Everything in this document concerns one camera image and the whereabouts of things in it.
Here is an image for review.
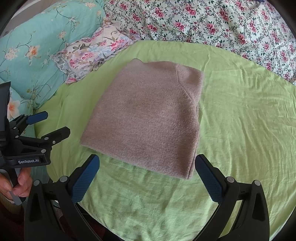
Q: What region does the beige knit sweater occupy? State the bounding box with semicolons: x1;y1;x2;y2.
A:
80;59;204;179

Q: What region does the person's left hand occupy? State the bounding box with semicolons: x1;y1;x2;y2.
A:
1;168;33;200

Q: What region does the teal floral duvet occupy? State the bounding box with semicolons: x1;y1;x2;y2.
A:
1;1;105;121

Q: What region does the green bed sheet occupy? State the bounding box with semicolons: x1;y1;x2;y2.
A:
35;41;295;240

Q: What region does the pastel floral pillow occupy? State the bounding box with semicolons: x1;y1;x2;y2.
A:
52;21;140;84

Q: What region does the white floral quilt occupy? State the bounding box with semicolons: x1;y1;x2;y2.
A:
104;1;295;83

